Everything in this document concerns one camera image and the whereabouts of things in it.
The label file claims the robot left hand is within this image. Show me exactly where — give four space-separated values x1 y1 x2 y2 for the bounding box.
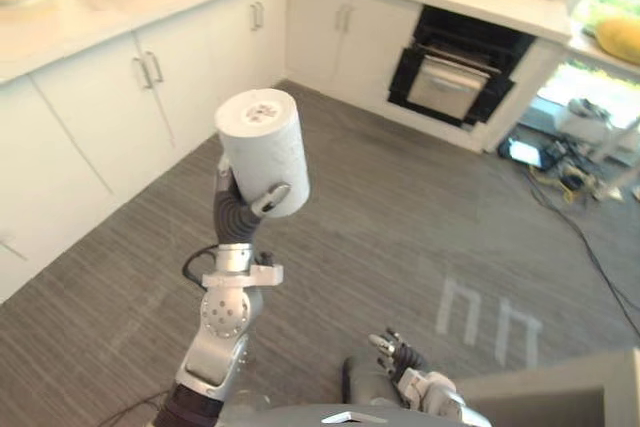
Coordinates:
212 154 293 248

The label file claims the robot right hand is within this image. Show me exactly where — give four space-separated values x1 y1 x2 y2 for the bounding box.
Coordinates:
368 327 431 389

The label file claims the white cabinet door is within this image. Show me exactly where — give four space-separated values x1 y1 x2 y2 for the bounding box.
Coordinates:
132 0 264 168
29 31 177 213
286 0 354 94
0 74 119 304
343 0 424 114
247 0 290 109

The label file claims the black dishwasher body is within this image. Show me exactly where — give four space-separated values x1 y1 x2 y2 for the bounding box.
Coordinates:
384 4 537 134

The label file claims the silver robot body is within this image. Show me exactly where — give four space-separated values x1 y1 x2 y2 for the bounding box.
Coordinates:
214 354 466 427

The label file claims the grey box furniture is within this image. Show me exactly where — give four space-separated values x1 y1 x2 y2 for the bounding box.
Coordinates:
452 346 640 427

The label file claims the tablet with lit screen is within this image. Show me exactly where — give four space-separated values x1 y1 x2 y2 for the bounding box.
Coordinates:
501 135 545 169

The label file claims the white device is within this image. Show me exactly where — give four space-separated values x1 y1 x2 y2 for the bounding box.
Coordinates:
553 96 610 144

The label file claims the yellow cushion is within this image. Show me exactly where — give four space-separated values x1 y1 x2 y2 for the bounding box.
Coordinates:
596 16 640 67

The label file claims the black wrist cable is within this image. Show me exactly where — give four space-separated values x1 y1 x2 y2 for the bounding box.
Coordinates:
181 245 221 289

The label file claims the black floor cable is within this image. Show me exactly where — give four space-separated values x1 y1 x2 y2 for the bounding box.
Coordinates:
517 166 640 341

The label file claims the yellow cable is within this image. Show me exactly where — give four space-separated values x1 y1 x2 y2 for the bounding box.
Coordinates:
528 164 577 205

